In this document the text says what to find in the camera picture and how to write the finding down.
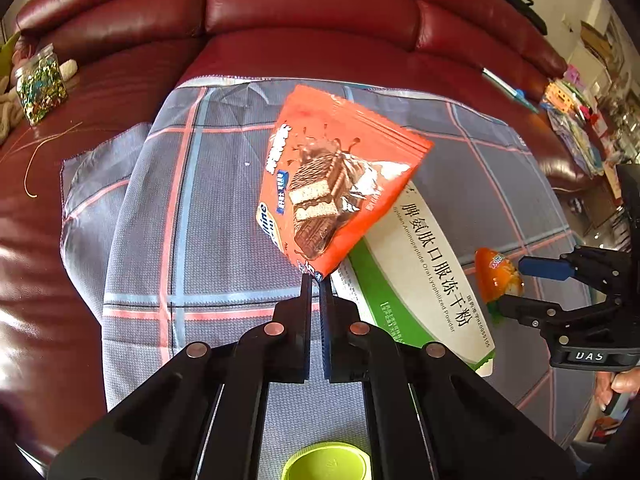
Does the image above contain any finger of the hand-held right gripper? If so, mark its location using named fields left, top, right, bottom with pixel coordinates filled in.
left=496, top=293, right=608, bottom=336
left=517, top=245, right=627, bottom=288

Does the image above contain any green plastic lid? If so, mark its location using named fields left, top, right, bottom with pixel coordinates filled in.
left=281, top=441, right=373, bottom=480

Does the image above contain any grey plaid cloth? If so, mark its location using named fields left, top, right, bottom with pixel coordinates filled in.
left=60, top=80, right=608, bottom=480

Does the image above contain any orange jelly cup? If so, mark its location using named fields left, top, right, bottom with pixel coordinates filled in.
left=474, top=247, right=525, bottom=322

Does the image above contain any person's right hand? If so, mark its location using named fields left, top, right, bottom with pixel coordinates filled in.
left=595, top=366, right=640, bottom=413

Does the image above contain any pile of clothes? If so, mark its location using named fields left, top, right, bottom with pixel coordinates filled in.
left=542, top=77, right=607, bottom=176

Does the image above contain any black bag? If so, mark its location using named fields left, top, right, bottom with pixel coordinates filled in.
left=462, top=0, right=548, bottom=36

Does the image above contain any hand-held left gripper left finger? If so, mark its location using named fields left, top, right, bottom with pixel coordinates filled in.
left=47, top=275, right=314, bottom=480

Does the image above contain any teal booklet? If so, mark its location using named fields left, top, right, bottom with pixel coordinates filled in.
left=481, top=66, right=541, bottom=113

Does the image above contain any thin string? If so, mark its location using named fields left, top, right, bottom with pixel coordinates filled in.
left=24, top=121, right=84, bottom=199

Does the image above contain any white and green carton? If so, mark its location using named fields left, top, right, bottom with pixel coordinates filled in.
left=330, top=180, right=497, bottom=377

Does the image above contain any clear jar of colourful bits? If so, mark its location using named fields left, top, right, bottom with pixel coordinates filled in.
left=14, top=44, right=68, bottom=126

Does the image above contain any orange wafer packet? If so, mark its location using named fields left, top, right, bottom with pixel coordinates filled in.
left=254, top=84, right=435, bottom=278

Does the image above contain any red leather sofa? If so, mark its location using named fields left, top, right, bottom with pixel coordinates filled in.
left=0, top=0, right=596, bottom=461

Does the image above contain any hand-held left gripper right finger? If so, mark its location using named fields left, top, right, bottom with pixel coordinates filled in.
left=319, top=279, right=576, bottom=480

